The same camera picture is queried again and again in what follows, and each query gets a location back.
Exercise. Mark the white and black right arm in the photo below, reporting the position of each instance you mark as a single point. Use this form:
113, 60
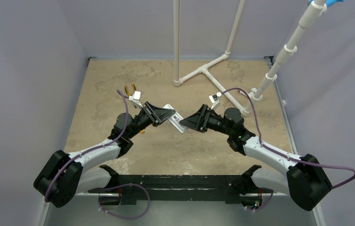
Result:
296, 176

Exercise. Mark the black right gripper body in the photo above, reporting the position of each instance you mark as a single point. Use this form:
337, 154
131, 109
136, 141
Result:
204, 117

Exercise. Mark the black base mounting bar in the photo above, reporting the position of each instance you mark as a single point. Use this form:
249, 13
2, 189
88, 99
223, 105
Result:
130, 189

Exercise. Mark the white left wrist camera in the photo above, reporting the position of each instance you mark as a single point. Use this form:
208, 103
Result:
135, 99

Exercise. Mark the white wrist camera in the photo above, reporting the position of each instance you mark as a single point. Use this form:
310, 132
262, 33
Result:
135, 99
214, 98

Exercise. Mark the aluminium table frame rail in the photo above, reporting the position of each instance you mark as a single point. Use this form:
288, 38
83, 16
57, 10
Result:
282, 117

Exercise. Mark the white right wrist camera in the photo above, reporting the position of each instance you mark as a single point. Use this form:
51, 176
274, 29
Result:
214, 98

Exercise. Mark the white universal AC remote control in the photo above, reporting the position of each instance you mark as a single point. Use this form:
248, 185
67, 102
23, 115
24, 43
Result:
175, 119

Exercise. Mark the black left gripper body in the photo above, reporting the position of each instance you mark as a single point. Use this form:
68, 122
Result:
142, 121

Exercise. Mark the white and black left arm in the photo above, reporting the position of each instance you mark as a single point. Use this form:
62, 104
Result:
67, 174

